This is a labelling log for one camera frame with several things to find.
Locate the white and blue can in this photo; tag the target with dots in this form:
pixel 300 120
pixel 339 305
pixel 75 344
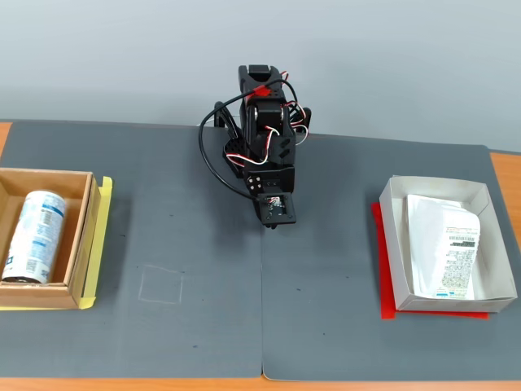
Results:
pixel 34 236

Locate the black perforated table clamp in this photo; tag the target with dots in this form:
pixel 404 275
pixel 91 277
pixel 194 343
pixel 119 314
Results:
pixel 228 122

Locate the white paper box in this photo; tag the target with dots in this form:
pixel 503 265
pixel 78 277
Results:
pixel 392 244

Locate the black plain table clamp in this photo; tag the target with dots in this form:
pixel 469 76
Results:
pixel 307 122

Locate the yellow paper sheet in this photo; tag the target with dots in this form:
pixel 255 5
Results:
pixel 99 244

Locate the red tape piece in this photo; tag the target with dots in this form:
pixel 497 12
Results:
pixel 260 90

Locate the white printed pouch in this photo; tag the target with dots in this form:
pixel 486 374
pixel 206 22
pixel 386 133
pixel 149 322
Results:
pixel 431 244

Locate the black square gripper camera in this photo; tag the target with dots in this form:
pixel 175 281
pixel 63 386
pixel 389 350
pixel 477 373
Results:
pixel 281 216

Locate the plain grey mat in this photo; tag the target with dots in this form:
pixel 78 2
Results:
pixel 354 346

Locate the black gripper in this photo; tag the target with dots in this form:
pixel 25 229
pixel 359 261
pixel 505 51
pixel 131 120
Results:
pixel 273 177

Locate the red paper sheet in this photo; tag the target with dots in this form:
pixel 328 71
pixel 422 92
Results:
pixel 386 309

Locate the brown cardboard box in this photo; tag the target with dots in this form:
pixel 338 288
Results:
pixel 77 244

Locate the grey mat with chalk square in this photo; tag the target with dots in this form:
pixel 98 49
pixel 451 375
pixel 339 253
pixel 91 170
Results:
pixel 163 326

